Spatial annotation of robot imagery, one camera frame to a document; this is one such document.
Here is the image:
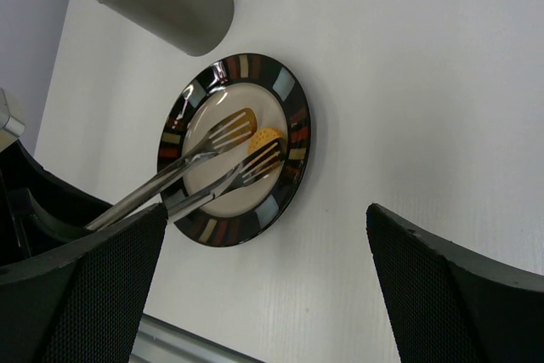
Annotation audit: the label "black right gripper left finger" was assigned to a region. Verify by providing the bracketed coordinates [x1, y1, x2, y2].
[1, 204, 167, 362]

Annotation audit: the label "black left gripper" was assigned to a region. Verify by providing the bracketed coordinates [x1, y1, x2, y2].
[1, 141, 111, 266]

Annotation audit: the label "aluminium front rail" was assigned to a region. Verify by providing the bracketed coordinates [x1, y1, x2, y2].
[129, 315, 259, 362]

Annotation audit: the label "dark rimmed striped plate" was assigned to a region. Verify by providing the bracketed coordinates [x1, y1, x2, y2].
[157, 53, 311, 247]

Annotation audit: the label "metal tongs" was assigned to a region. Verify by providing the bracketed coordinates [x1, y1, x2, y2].
[86, 108, 286, 231]

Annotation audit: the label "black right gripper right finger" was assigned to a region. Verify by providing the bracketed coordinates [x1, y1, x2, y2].
[366, 203, 543, 362]

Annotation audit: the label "yellow round cracker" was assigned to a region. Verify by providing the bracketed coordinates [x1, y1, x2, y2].
[247, 127, 285, 155]

